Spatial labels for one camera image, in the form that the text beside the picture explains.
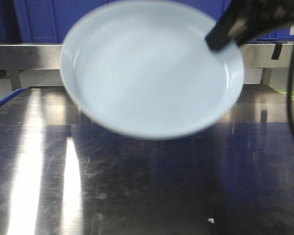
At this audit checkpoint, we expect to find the light blue plate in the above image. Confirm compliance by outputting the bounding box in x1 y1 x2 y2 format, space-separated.
60 0 244 140

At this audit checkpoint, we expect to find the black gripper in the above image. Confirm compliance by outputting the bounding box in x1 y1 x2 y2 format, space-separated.
205 0 294 51

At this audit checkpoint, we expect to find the blue crate with label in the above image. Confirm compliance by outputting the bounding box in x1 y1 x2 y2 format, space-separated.
255 25 294 41

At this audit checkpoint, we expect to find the large blue crate left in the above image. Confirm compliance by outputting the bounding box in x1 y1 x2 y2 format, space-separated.
14 0 107 44

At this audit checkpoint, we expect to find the black tape strip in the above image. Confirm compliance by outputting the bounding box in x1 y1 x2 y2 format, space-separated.
271 43 283 60

